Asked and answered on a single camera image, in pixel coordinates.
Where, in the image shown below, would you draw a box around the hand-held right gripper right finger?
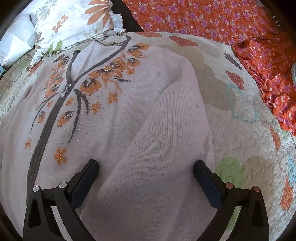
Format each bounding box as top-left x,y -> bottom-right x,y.
193,160 -> 270,241

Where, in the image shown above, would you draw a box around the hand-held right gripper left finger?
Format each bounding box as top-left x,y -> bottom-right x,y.
23,159 -> 100,241

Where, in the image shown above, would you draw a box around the pink floral knit cardigan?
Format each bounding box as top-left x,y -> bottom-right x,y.
0,38 -> 216,241

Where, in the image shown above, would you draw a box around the quilted floral bedspread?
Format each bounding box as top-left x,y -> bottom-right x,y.
0,31 -> 296,241

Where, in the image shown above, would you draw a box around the white plastic bag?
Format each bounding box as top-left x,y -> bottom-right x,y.
0,11 -> 38,69

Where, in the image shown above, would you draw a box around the white floral pillow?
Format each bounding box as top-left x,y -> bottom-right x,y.
27,0 -> 127,70

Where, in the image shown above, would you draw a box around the orange floral cloth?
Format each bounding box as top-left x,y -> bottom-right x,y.
121,0 -> 296,137

